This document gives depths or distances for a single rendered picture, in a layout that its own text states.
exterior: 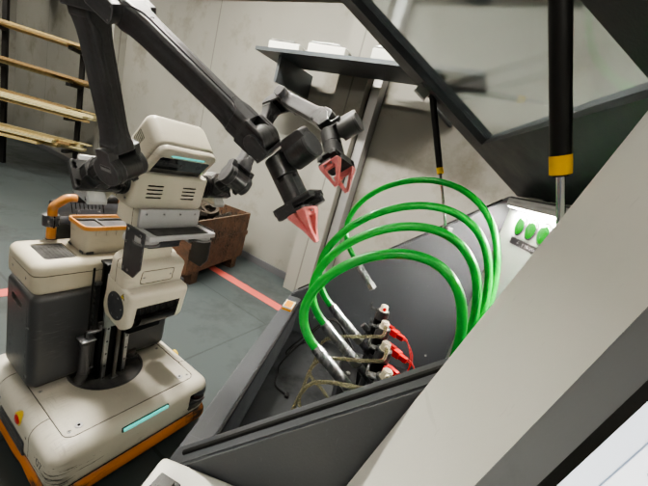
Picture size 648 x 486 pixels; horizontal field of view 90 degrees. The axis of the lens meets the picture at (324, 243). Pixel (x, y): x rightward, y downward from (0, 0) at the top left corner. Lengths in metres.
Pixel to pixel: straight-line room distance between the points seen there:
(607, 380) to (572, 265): 0.10
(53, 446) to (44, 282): 0.55
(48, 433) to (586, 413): 1.53
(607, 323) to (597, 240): 0.07
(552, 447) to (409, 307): 0.86
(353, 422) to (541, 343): 0.23
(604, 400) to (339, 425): 0.28
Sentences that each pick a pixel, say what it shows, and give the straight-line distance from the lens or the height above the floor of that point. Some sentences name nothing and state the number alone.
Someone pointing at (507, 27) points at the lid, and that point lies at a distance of 0.60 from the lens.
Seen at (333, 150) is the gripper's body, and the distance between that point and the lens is 0.90.
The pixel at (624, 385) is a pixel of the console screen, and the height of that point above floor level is 1.34.
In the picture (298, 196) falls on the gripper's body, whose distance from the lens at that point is 0.67.
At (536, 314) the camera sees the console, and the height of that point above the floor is 1.34.
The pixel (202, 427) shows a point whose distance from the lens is 0.63.
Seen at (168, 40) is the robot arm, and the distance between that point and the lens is 0.79.
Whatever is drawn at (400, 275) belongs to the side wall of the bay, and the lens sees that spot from 1.03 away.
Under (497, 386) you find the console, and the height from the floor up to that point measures 1.28.
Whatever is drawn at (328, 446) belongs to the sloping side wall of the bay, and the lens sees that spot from 0.45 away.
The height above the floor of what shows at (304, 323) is 1.17.
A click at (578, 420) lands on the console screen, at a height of 1.31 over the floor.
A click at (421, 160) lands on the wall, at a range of 2.99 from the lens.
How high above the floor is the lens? 1.41
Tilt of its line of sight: 14 degrees down
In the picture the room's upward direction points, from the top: 16 degrees clockwise
